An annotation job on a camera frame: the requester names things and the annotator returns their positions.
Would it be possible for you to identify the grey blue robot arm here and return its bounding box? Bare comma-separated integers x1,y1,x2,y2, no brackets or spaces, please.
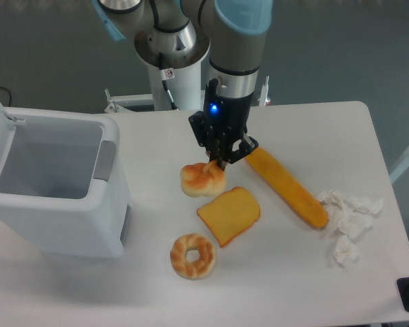
94,1,273,168

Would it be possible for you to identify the crumpled white tissue paper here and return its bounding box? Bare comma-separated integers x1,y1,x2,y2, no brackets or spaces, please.
316,189,384,270

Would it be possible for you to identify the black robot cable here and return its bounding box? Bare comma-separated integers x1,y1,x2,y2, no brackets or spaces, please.
157,54,180,111

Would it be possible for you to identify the ring shaped bread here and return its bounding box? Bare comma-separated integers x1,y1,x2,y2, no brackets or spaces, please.
170,233,216,280

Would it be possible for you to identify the round knotted bread roll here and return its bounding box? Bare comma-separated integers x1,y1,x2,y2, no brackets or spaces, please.
180,160,226,198

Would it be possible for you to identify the long orange baguette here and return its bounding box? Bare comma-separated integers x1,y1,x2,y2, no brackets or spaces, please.
245,147,329,229

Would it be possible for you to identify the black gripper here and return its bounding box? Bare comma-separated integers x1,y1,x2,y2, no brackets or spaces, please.
189,78,258,170

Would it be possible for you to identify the toast bread slice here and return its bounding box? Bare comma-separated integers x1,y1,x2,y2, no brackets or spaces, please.
196,187,261,248

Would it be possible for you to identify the white trash can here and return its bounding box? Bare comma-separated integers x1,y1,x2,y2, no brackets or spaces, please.
0,108,131,258

